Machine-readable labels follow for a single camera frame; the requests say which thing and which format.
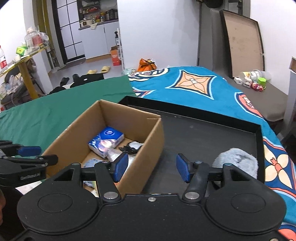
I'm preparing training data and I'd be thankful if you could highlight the black heart fabric pouch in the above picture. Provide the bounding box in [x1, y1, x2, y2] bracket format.
[119, 141, 144, 155]

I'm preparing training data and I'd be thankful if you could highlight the blue tissue pack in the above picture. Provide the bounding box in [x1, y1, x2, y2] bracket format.
[88, 126, 125, 158]

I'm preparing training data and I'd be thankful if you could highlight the blue denim fabric piece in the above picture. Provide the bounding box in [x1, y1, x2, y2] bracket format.
[82, 158, 103, 189]

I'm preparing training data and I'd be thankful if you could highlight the brown cardboard box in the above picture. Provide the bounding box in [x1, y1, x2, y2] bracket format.
[44, 100, 164, 195]

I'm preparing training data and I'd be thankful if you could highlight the cream fleece blanket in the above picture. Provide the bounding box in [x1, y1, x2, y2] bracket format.
[16, 180, 44, 195]

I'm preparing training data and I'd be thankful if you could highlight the black shallow tray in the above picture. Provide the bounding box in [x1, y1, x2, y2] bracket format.
[119, 96, 265, 194]

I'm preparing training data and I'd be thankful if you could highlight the green cloth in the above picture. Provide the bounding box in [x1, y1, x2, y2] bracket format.
[1, 76, 135, 151]

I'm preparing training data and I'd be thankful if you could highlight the grey fluffy plush ball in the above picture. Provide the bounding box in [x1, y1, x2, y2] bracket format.
[212, 148, 258, 179]

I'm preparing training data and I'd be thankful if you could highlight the blue patterned blanket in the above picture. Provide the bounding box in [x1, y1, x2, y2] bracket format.
[128, 67, 295, 240]

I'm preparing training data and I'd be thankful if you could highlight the black laptop bag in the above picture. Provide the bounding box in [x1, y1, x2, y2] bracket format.
[70, 73, 104, 88]

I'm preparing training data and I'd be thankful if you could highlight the yellow slipper pair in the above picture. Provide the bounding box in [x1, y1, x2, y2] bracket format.
[86, 66, 112, 75]

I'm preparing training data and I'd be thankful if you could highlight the orange bag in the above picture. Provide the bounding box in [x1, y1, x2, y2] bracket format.
[137, 58, 157, 72]

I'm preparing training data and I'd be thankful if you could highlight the grey desk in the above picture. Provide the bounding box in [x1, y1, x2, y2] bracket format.
[281, 57, 296, 138]

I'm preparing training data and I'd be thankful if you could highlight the yellow table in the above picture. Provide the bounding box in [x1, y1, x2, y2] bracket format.
[1, 47, 49, 100]

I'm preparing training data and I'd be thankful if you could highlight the orange cardboard box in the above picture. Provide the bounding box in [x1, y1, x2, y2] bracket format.
[110, 46, 121, 66]

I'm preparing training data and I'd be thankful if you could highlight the green lidded cup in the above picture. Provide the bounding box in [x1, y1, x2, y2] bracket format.
[257, 77, 267, 87]

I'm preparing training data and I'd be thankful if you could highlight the white kitchen cabinet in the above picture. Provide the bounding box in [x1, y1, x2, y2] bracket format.
[79, 20, 119, 59]

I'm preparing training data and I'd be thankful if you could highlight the black framed board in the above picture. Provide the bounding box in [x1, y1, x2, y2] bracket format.
[219, 10, 265, 78]

